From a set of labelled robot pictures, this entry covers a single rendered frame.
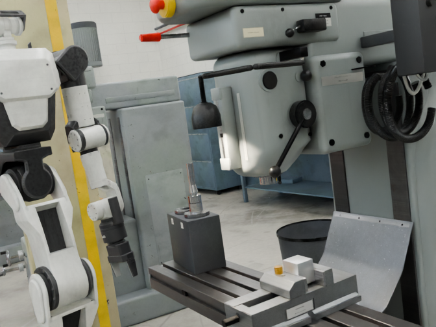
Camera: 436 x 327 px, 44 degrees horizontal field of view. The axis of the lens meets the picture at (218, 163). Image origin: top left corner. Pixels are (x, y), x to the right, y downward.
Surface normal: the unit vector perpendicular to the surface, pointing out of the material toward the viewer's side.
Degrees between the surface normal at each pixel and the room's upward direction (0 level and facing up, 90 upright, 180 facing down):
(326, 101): 90
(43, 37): 90
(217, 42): 90
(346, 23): 90
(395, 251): 62
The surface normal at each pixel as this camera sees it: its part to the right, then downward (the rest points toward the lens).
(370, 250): -0.81, -0.29
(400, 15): -0.84, 0.18
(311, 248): -0.22, 0.21
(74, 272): 0.57, -0.41
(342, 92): 0.52, 0.03
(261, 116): 0.06, 0.11
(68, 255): 0.65, -0.19
